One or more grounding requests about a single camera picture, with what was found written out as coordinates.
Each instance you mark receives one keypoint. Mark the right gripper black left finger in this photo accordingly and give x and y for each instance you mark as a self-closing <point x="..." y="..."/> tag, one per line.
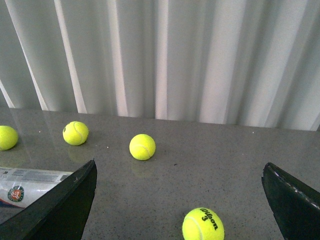
<point x="60" y="214"/>

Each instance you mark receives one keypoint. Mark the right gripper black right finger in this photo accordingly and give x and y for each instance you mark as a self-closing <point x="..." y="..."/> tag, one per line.
<point x="295" y="205"/>

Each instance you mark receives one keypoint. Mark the clear tennis ball can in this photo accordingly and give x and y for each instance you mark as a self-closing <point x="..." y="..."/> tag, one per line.
<point x="20" y="187"/>

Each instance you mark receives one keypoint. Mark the yellow Wilson logo tennis ball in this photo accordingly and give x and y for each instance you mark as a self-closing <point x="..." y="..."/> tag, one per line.
<point x="75" y="133"/>

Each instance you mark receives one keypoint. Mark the yellow tennis ball far right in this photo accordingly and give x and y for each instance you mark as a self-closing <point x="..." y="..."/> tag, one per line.
<point x="8" y="137"/>

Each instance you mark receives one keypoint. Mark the Wilson 3 tennis ball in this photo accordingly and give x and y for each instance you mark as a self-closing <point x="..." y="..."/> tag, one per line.
<point x="202" y="224"/>

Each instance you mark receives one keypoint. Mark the plain yellow tennis ball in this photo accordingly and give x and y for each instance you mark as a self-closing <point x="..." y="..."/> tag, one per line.
<point x="142" y="147"/>

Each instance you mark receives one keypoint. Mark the white pleated curtain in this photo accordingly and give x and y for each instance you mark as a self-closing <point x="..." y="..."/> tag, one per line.
<point x="243" y="62"/>

